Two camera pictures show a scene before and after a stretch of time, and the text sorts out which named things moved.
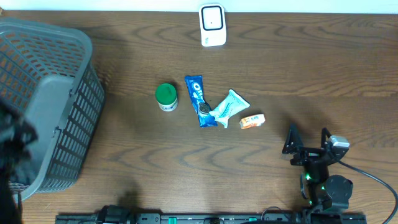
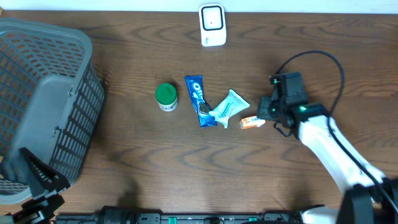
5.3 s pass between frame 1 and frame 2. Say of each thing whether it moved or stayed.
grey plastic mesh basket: stayed
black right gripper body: moved
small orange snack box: stayed
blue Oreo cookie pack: stayed
